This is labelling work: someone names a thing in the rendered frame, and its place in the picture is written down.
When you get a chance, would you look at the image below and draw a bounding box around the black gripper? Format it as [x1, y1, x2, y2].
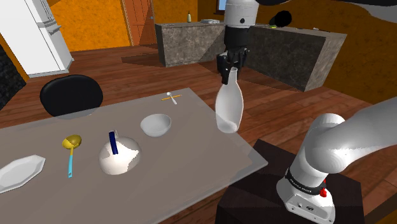
[216, 25, 249, 85]

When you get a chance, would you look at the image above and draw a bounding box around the white translucent bottle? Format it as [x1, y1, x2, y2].
[214, 67, 245, 134]

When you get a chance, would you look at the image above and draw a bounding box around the grey stone kitchen counter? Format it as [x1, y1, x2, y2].
[154, 10, 348, 93]

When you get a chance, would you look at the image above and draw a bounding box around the window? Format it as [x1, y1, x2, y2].
[214, 0, 228, 16]

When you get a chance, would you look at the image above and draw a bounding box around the yellow pencil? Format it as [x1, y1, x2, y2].
[160, 94, 183, 102]

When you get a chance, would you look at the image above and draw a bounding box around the small white spoon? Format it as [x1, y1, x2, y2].
[166, 91, 179, 106]

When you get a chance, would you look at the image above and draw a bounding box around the white bowl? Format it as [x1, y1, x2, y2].
[139, 113, 172, 138]

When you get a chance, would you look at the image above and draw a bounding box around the orange wooden door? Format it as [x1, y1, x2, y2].
[120, 0, 158, 48]

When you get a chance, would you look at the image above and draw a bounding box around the dark robot stand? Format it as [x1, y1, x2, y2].
[214, 138, 365, 224]

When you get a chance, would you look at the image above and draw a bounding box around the black chair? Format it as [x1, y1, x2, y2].
[39, 74, 104, 118]

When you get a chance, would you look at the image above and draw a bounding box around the white refrigerator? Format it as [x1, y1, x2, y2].
[0, 0, 75, 79]

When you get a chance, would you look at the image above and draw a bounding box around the white octagonal plate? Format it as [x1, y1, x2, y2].
[0, 154, 46, 195]

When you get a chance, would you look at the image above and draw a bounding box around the white domed jug blue handle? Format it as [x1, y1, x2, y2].
[98, 130, 143, 176]

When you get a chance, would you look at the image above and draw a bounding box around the yellow ladle blue handle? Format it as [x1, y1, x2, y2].
[61, 134, 83, 179]

